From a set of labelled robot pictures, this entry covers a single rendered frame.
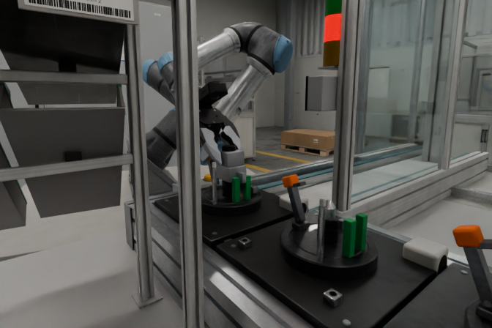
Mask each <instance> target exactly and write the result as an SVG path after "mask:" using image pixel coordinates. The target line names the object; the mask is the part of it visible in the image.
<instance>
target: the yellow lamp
mask: <svg viewBox="0 0 492 328"><path fill-rule="evenodd" d="M339 57H340V40H333V41H328V42H325V43H324V54H323V67H329V66H338V65H339Z"/></svg>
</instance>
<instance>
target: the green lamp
mask: <svg viewBox="0 0 492 328"><path fill-rule="evenodd" d="M341 13H342V0H325V17H326V16H328V15H333V14H341Z"/></svg>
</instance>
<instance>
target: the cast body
mask: <svg viewBox="0 0 492 328"><path fill-rule="evenodd" d="M219 151H220V152H221V154H222V161H223V164H222V165H218V164H217V163H216V170H217V178H218V179H222V180H224V181H226V182H230V183H231V182H232V178H234V177H238V178H240V183H242V184H243V183H246V175H247V171H246V165H244V164H245V153H244V151H242V150H238V149H236V146H235V145H223V146H222V150H219Z"/></svg>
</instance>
